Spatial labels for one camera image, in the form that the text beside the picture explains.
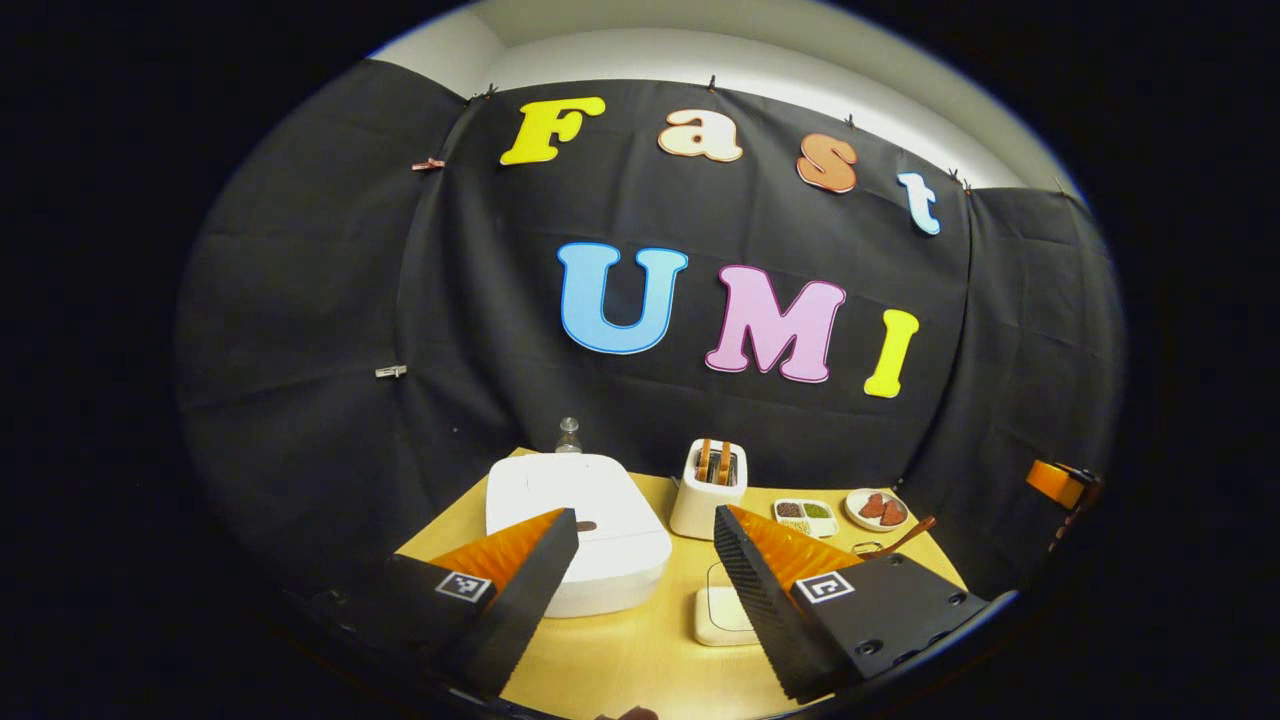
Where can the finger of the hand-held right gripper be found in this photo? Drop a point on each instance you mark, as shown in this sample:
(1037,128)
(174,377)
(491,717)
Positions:
(1055,482)

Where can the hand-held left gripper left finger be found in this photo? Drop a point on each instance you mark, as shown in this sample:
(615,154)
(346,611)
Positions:
(525,600)

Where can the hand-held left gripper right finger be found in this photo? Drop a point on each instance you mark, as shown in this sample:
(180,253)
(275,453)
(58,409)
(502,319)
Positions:
(760,610)

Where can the clear box of rice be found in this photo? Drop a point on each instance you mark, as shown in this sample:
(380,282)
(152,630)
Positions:
(720,615)

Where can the white rice cooker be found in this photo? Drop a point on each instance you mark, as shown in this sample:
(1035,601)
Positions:
(560,490)

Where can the brown wooden spoon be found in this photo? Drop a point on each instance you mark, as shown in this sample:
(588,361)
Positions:
(912,531)

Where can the yellow beans heap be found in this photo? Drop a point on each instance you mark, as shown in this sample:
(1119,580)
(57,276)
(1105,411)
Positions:
(797,526)

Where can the white divided dish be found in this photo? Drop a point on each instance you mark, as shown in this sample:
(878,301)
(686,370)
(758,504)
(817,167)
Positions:
(825,528)

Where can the white toaster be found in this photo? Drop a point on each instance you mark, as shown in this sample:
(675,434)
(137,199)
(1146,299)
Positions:
(700,515)

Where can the green beans heap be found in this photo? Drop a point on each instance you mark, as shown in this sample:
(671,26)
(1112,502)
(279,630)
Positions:
(818,510)

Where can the white round plate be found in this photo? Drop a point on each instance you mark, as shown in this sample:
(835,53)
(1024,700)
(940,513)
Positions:
(852,512)

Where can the toast slice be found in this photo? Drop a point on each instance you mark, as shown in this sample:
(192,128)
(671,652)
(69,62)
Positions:
(723,463)
(704,460)

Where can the red meat piece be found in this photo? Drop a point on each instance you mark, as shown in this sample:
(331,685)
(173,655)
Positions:
(893,513)
(873,506)

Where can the clear glass bottle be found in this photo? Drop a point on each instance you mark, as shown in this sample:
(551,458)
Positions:
(569,438)

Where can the black backdrop cloth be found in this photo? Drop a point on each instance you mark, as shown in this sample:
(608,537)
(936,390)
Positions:
(450,300)

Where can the copper clip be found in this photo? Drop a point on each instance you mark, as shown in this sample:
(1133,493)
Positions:
(428,164)

